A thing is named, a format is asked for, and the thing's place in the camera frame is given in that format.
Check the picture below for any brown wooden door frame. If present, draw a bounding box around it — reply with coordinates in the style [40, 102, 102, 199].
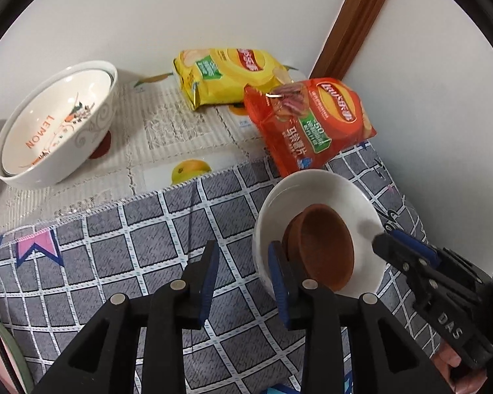
[310, 0, 387, 79]

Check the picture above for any red chips bag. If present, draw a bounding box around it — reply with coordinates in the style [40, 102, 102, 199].
[244, 77, 376, 177]

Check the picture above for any large white swirl bowl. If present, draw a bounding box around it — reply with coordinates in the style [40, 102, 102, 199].
[0, 60, 118, 189]

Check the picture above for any person's right hand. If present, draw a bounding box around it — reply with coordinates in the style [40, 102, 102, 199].
[431, 340, 487, 394]

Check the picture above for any newspaper print table cover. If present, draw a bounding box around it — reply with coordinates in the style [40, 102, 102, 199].
[0, 75, 268, 233]

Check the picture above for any lemon print white bowl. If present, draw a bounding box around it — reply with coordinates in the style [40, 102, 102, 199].
[1, 68, 115, 175]

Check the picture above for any small white swirl bowl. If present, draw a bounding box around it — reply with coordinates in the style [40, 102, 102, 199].
[252, 169, 386, 298]

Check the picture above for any green plate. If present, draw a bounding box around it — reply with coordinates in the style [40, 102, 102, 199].
[0, 322, 35, 393]

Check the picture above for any brown small bowl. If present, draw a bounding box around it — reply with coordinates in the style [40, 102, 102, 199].
[282, 204, 354, 292]

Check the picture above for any yellow chips bag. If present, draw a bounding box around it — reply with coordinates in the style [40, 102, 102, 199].
[174, 48, 291, 109]

